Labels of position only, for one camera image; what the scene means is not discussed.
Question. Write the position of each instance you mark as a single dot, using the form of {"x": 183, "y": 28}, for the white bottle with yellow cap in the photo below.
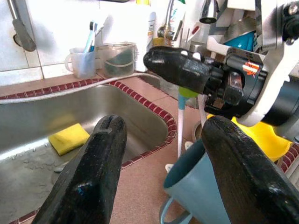
{"x": 151, "y": 28}

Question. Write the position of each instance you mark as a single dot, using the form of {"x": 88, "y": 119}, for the yellow plastic bowl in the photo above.
{"x": 264, "y": 140}

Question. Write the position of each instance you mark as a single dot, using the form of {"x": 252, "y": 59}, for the yellow kitchen sponge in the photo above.
{"x": 67, "y": 137}

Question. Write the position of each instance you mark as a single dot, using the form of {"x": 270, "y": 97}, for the clear round plastic container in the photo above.
{"x": 116, "y": 60}

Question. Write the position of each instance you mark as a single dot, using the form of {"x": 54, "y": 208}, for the stainless steel sink basin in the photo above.
{"x": 35, "y": 112}

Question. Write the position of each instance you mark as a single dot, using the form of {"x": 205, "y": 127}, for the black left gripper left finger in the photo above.
{"x": 93, "y": 168}

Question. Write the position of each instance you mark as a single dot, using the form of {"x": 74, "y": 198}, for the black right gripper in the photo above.
{"x": 243, "y": 93}

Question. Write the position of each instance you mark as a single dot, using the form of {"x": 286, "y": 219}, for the green and white toothbrush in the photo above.
{"x": 181, "y": 121}

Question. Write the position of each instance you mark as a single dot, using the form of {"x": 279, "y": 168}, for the teal ceramic mug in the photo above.
{"x": 194, "y": 191}

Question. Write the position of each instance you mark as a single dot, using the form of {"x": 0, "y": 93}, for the clear plastic cup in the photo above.
{"x": 81, "y": 65}

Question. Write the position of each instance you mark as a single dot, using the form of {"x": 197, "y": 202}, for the white printed tube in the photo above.
{"x": 178, "y": 14}

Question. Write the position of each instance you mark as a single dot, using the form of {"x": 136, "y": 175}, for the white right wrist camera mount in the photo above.
{"x": 275, "y": 65}

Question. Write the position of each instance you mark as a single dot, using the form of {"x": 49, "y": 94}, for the chrome faucet spout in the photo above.
{"x": 209, "y": 11}

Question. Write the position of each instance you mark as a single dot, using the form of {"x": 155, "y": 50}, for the chrome gooseneck tap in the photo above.
{"x": 165, "y": 31}

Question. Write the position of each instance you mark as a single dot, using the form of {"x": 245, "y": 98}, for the blue and white toothbrush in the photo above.
{"x": 90, "y": 39}

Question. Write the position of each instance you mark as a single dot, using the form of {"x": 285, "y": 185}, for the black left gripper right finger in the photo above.
{"x": 245, "y": 177}

